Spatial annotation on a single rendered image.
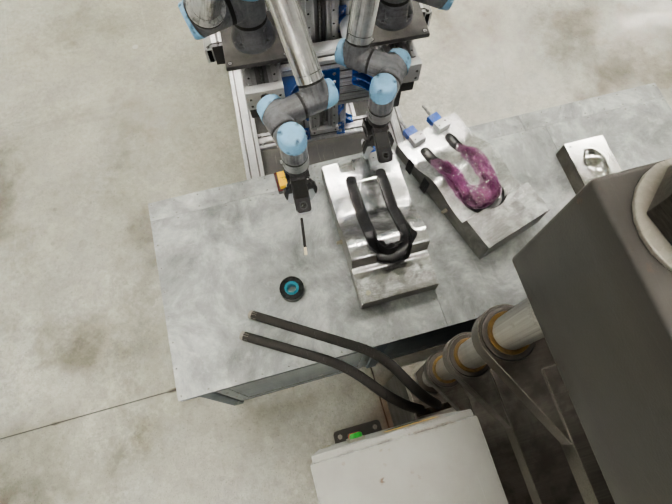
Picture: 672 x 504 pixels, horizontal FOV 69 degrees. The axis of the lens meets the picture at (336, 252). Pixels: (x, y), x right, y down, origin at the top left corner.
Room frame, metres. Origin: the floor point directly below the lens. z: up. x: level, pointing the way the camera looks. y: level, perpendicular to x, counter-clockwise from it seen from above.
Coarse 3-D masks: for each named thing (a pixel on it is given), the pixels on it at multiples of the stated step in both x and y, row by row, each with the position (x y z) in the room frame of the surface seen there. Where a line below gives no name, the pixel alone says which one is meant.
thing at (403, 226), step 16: (352, 176) 0.82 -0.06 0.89; (384, 176) 0.83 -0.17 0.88; (352, 192) 0.77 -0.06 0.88; (384, 192) 0.77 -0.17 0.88; (368, 224) 0.64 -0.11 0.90; (400, 224) 0.63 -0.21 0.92; (368, 240) 0.58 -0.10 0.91; (400, 240) 0.57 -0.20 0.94; (384, 256) 0.54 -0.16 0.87; (400, 256) 0.54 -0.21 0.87
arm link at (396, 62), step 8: (400, 48) 1.05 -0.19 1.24; (376, 56) 1.02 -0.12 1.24; (384, 56) 1.02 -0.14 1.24; (392, 56) 1.02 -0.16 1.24; (400, 56) 1.02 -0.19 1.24; (408, 56) 1.03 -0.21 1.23; (368, 64) 1.01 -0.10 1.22; (376, 64) 1.00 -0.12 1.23; (384, 64) 1.00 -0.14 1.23; (392, 64) 0.99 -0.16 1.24; (400, 64) 1.00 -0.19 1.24; (408, 64) 1.01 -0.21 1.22; (368, 72) 1.00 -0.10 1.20; (376, 72) 0.99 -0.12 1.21; (384, 72) 0.97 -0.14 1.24; (392, 72) 0.96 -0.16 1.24; (400, 72) 0.97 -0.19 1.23; (400, 80) 0.95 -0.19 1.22
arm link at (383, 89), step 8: (376, 80) 0.92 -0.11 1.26; (384, 80) 0.92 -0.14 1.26; (392, 80) 0.92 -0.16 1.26; (376, 88) 0.89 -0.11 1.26; (384, 88) 0.89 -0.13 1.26; (392, 88) 0.89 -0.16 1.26; (376, 96) 0.88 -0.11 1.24; (384, 96) 0.88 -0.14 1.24; (392, 96) 0.89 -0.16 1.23; (368, 104) 0.91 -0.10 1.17; (376, 104) 0.88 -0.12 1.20; (384, 104) 0.87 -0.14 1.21; (392, 104) 0.89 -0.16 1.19; (376, 112) 0.88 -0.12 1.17; (384, 112) 0.88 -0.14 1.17
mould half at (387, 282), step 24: (336, 168) 0.85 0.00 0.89; (360, 168) 0.85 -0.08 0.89; (384, 168) 0.85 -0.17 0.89; (336, 192) 0.76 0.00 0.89; (336, 216) 0.68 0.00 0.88; (384, 216) 0.67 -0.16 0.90; (408, 216) 0.66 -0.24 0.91; (360, 240) 0.57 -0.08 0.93; (384, 240) 0.57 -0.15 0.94; (360, 264) 0.51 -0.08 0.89; (384, 264) 0.51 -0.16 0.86; (408, 264) 0.51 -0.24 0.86; (360, 288) 0.43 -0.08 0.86; (384, 288) 0.43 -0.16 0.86; (408, 288) 0.43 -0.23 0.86; (432, 288) 0.44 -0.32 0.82
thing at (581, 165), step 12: (564, 144) 0.96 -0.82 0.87; (576, 144) 0.96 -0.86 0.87; (588, 144) 0.96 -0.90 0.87; (600, 144) 0.96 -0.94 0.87; (564, 156) 0.93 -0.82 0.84; (576, 156) 0.91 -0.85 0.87; (588, 156) 0.92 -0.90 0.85; (600, 156) 0.92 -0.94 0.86; (612, 156) 0.91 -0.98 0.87; (564, 168) 0.90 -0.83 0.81; (576, 168) 0.86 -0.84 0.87; (588, 168) 0.88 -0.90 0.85; (600, 168) 0.88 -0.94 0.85; (612, 168) 0.86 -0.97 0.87; (576, 180) 0.83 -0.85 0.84; (588, 180) 0.82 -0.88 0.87; (576, 192) 0.80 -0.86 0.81
